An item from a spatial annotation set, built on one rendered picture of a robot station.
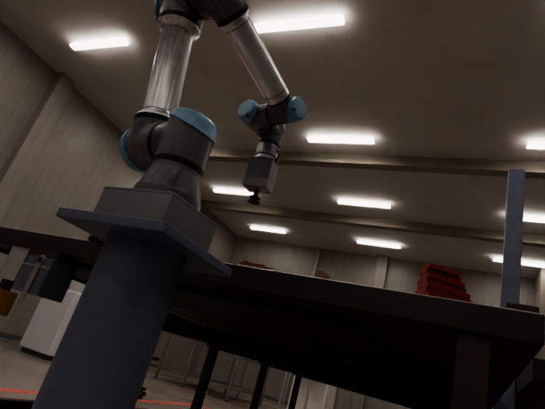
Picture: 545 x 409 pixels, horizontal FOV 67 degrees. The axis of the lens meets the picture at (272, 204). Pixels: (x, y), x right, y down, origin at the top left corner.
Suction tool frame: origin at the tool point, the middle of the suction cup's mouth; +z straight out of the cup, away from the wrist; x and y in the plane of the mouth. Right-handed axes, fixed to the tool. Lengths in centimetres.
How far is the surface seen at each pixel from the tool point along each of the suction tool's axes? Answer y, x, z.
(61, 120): 645, -402, -284
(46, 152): 646, -405, -212
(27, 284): 64, 12, 42
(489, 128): -116, -471, -343
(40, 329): 477, -396, 87
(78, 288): 445, -404, 17
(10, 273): 80, 7, 39
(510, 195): -101, -175, -94
